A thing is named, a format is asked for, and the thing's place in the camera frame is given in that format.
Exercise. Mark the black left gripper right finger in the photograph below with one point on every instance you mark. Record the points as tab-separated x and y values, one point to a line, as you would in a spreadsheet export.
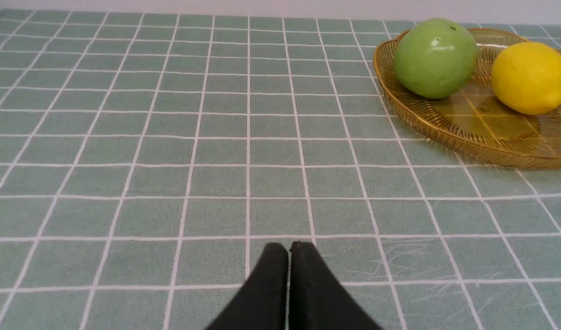
317	301

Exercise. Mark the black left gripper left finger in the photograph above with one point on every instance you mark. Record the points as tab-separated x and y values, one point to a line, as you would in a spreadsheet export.
260	303

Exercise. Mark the amber glass fruit plate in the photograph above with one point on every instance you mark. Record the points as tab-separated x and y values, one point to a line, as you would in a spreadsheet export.
472	121

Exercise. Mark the green checkered tablecloth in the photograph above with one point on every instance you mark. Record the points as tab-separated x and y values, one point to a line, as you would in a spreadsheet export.
146	159

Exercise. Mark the green apple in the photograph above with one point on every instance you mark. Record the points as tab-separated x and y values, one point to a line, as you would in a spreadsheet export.
436	58

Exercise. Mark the yellow lemon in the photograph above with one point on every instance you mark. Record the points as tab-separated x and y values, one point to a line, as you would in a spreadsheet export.
526	77

